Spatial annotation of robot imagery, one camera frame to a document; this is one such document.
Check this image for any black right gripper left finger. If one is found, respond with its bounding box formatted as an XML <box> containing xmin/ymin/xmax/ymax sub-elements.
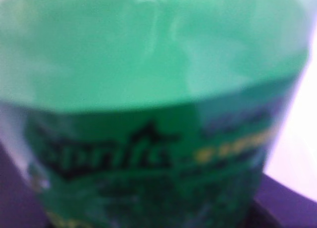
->
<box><xmin>0</xmin><ymin>148</ymin><xmax>52</xmax><ymax>228</ymax></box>

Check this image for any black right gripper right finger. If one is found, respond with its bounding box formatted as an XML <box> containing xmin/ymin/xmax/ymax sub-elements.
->
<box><xmin>244</xmin><ymin>174</ymin><xmax>317</xmax><ymax>228</ymax></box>

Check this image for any green sprite bottle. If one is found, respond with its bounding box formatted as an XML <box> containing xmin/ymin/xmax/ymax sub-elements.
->
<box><xmin>0</xmin><ymin>0</ymin><xmax>317</xmax><ymax>228</ymax></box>

